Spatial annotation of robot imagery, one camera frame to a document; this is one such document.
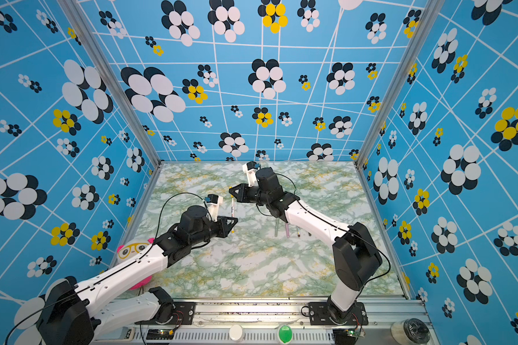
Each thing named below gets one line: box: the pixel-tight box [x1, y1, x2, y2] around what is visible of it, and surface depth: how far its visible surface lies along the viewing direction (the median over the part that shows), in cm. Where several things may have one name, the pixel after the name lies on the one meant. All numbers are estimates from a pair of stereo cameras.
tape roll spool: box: [389, 317, 431, 345], surface depth 63 cm
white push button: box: [228, 324, 244, 343], surface depth 65 cm
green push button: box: [277, 324, 294, 345], surface depth 63 cm
